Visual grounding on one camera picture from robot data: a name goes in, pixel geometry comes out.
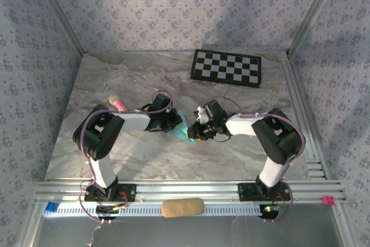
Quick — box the grey metal sheet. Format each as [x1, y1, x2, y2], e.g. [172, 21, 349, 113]
[31, 216, 347, 247]

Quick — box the pink toy microphone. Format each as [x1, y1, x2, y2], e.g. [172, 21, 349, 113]
[108, 94, 128, 112]

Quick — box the black and white checkerboard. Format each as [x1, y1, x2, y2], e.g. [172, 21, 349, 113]
[190, 49, 262, 89]

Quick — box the tan oval cork block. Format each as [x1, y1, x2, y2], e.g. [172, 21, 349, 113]
[161, 197, 205, 218]

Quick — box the black round circuit board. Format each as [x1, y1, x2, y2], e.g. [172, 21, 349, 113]
[96, 205, 120, 221]
[258, 204, 281, 219]

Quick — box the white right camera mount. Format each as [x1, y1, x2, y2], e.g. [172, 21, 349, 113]
[196, 106, 209, 124]

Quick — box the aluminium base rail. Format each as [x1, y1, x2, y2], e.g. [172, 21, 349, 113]
[31, 179, 346, 205]

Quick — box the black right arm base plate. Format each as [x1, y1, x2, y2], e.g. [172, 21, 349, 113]
[238, 182, 291, 202]

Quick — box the white slotted cable duct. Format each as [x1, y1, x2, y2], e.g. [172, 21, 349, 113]
[43, 202, 261, 217]

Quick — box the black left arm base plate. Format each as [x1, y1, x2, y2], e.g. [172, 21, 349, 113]
[84, 183, 137, 203]

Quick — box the thin red wire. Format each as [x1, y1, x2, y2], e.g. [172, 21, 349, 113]
[273, 192, 286, 207]
[117, 191, 130, 208]

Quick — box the aluminium side rail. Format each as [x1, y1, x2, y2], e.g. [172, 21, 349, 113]
[279, 53, 329, 180]

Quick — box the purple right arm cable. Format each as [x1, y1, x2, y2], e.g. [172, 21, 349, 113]
[192, 96, 306, 224]

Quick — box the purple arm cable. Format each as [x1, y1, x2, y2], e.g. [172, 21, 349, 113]
[78, 89, 174, 224]
[192, 96, 306, 224]

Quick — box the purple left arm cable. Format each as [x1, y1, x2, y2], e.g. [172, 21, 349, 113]
[78, 89, 174, 224]

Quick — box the aluminium frame post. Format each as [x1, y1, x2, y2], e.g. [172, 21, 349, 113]
[287, 0, 345, 57]
[30, 0, 86, 56]

